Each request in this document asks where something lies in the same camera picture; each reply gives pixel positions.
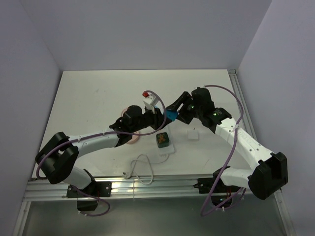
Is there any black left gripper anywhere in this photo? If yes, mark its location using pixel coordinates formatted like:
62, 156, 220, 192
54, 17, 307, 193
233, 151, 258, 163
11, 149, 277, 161
131, 105, 172, 133

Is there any blue triangular plug adapter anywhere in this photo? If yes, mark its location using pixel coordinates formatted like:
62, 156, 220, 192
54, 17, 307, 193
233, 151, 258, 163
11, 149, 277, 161
164, 110, 178, 122

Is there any dark green cube plug adapter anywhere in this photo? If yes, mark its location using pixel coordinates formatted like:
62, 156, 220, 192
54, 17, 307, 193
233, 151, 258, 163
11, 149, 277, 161
156, 132, 170, 148

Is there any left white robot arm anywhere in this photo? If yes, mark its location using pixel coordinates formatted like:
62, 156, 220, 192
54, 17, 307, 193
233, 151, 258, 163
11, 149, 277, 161
35, 90, 191, 196

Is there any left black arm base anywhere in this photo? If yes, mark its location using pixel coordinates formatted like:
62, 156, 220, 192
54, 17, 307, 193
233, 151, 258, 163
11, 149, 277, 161
66, 181, 112, 217

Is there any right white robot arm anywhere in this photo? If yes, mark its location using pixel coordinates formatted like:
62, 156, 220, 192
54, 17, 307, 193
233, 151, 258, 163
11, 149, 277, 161
168, 88, 288, 200

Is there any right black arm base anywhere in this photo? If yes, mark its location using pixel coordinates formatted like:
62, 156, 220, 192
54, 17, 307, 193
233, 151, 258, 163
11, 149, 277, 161
193, 177, 241, 206

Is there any white plug adapter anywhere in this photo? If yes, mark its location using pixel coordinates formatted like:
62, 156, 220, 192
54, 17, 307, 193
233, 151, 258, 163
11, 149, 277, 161
187, 129, 199, 141

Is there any white multicolour power strip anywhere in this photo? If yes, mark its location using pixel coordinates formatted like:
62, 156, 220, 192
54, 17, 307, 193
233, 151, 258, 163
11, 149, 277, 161
156, 126, 175, 156

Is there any pink round socket hub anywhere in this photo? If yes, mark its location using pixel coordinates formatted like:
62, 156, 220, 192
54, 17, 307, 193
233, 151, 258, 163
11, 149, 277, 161
127, 131, 140, 145

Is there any aluminium right rail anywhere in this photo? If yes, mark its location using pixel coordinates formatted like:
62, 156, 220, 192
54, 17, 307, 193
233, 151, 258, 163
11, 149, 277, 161
228, 69, 259, 141

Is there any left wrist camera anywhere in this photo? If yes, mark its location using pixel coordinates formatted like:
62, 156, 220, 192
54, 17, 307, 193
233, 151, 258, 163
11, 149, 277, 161
142, 91, 159, 113

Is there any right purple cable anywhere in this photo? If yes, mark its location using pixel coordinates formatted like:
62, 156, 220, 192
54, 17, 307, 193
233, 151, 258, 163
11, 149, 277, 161
199, 84, 246, 217

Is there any purple cable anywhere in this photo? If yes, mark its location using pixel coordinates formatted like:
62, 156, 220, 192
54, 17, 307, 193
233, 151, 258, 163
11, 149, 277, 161
36, 90, 168, 217
199, 84, 246, 217

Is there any aluminium front rail frame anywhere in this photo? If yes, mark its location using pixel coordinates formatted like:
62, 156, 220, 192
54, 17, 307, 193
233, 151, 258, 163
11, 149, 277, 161
22, 175, 207, 202

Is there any white power strip cable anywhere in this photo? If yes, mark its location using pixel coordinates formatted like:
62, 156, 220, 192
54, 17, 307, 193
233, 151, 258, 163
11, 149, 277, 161
122, 154, 170, 185

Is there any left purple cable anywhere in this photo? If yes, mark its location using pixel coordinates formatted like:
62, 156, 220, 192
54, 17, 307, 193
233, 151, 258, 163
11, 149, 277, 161
36, 90, 168, 217

